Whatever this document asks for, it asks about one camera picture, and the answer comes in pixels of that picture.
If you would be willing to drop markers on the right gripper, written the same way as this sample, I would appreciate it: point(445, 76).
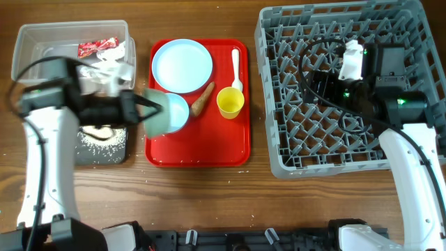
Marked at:
point(328, 81)

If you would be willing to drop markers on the white plastic spoon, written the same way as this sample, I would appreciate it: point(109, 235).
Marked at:
point(237, 84)

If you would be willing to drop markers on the large light blue plate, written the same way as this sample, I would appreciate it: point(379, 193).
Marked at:
point(182, 66)

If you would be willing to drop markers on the white napkin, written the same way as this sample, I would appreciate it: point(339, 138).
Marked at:
point(111, 70)

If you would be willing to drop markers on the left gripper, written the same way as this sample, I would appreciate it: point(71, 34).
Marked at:
point(123, 107)

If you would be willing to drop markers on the yellow plastic cup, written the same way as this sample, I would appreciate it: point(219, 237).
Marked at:
point(230, 101)

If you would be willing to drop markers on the red snack wrapper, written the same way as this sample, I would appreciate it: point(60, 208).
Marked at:
point(86, 49)

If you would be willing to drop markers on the white rice pile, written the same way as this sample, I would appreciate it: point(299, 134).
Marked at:
point(104, 143)

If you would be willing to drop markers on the grey dishwasher rack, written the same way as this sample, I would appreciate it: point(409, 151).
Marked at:
point(306, 140)

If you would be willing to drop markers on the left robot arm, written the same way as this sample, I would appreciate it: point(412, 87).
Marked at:
point(52, 113)

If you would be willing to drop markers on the green bowl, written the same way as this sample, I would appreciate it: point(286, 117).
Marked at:
point(159, 123)

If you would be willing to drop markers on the clear plastic waste bin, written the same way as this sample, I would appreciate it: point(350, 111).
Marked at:
point(36, 41)

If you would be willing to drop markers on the black waste tray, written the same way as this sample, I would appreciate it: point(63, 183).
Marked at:
point(101, 148)

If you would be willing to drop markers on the brown carrot piece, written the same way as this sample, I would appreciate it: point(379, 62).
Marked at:
point(198, 106)

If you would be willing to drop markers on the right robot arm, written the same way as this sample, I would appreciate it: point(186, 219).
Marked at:
point(371, 85)

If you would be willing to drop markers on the red serving tray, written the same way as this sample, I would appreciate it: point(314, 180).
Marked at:
point(210, 140)

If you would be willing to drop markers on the light blue bowl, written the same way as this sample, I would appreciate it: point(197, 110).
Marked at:
point(179, 112)

